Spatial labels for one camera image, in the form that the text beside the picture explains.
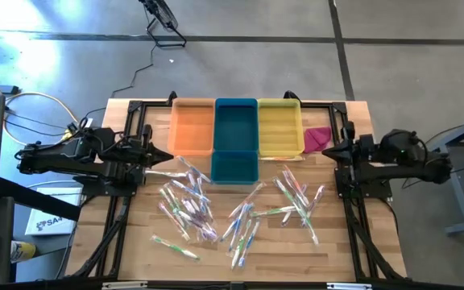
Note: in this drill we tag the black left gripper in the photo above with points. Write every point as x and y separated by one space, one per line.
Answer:
139 155

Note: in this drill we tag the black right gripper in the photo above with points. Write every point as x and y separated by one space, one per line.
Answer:
357 151

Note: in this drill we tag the blue toothbrush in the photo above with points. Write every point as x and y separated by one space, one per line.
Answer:
187 188
232 230
193 168
241 223
249 243
204 203

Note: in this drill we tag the green toothbrush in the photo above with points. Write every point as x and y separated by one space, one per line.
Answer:
240 246
274 210
175 247
174 198
166 198
286 191
310 227

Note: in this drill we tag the red toothbrush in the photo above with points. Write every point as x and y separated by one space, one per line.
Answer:
173 221
296 183

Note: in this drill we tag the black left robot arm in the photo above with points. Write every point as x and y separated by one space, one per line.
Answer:
55 155

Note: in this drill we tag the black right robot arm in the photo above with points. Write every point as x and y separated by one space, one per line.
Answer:
417 161

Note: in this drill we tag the wrapped white toothbrush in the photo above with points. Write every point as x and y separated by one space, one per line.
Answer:
163 173

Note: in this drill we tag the magenta cloth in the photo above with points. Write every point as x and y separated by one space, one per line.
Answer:
316 139

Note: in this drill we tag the orange plastic bin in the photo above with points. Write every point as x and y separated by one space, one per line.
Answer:
191 129

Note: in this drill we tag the wrapped pink toothbrush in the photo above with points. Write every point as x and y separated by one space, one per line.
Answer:
316 197

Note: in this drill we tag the wrapped orange toothbrush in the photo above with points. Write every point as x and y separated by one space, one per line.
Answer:
246 200
280 158

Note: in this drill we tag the yellow plastic bin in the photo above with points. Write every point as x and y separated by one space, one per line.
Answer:
280 129

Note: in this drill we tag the small teal plastic bin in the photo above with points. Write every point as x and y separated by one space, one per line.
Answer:
235 167

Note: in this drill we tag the large teal plastic bin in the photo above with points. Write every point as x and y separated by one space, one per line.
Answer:
236 129

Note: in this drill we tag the white printed box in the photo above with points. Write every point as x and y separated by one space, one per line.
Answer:
50 213

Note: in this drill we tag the blue-grey metal table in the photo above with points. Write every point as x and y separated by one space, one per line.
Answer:
456 189

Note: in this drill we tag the black beam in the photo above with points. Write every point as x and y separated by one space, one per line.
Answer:
38 200

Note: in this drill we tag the black floor fan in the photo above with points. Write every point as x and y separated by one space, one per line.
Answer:
161 16

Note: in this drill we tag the yellow can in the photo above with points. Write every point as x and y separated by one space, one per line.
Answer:
22 251

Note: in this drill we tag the silver bracket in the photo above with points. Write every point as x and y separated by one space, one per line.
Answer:
349 286
124 285

